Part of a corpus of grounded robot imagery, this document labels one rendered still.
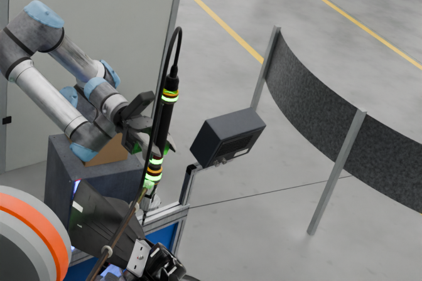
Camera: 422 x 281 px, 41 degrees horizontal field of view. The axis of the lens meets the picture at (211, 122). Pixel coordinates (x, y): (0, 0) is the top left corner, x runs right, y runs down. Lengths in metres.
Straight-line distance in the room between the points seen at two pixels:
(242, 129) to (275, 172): 1.98
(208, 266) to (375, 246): 1.19
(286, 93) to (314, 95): 0.31
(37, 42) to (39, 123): 1.89
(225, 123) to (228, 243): 1.43
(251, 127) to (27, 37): 0.96
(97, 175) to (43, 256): 1.57
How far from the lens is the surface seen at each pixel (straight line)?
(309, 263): 3.62
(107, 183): 2.28
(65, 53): 1.93
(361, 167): 3.44
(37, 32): 1.81
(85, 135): 1.69
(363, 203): 4.27
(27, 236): 0.67
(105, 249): 1.30
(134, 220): 1.82
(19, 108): 3.55
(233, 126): 2.24
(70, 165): 2.28
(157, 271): 1.61
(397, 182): 3.38
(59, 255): 0.70
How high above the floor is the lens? 2.43
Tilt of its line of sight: 32 degrees down
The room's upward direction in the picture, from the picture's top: 14 degrees clockwise
